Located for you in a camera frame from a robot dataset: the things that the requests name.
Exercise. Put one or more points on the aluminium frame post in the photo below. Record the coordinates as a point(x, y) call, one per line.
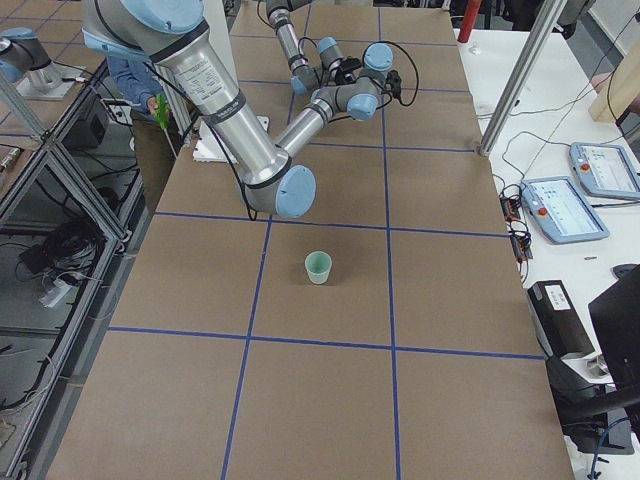
point(535, 42)

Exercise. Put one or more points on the teach pendant tablet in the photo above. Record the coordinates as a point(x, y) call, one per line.
point(604, 170)
point(561, 211)

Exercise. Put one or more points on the green handled tool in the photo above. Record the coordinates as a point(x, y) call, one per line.
point(162, 118)

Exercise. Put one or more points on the person in blue hoodie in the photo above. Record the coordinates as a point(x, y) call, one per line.
point(137, 83)

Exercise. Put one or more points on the light green plastic cup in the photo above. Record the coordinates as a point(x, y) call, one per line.
point(318, 265)

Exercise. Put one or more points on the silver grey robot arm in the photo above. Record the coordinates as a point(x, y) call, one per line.
point(304, 77)
point(175, 35)

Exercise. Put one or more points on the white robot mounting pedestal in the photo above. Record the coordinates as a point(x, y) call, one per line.
point(207, 148)

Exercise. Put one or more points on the black label printer box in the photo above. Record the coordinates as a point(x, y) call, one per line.
point(559, 329)

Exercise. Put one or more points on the far teach pendant tablet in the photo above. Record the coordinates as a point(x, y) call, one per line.
point(604, 170)

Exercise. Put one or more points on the black monitor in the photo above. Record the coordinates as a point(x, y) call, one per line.
point(615, 318)

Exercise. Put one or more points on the near teach pendant tablet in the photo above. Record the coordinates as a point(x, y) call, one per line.
point(561, 211)

